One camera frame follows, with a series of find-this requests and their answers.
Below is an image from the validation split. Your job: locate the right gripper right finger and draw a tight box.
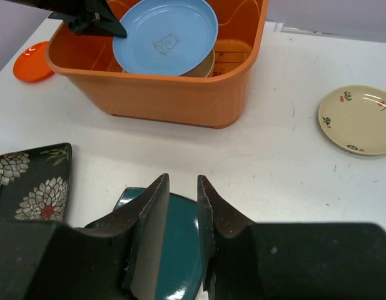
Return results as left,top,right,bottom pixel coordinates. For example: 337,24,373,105
197,175,255,294

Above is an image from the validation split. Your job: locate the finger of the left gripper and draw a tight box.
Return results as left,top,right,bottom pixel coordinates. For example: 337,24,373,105
51,0,127,38

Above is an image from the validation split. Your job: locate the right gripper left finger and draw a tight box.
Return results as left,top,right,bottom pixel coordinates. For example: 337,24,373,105
83,173,170,293

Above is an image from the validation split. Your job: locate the teal square plate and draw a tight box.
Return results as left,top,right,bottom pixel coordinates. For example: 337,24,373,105
113,186,209,300

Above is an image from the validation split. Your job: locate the light blue round plate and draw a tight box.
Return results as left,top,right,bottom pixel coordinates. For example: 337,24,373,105
113,1,218,76

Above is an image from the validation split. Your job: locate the cream patterned small plate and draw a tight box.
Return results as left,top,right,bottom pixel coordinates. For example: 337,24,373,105
318,85,386,156

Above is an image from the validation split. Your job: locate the orange plastic bin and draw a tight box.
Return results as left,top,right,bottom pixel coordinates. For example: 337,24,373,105
46,1,268,129

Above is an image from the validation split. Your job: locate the orange round plate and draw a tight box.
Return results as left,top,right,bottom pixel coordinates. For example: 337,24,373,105
13,41,54,83

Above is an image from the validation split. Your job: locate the black floral square plate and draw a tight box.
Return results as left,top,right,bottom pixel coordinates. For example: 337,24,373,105
0,142,72,221

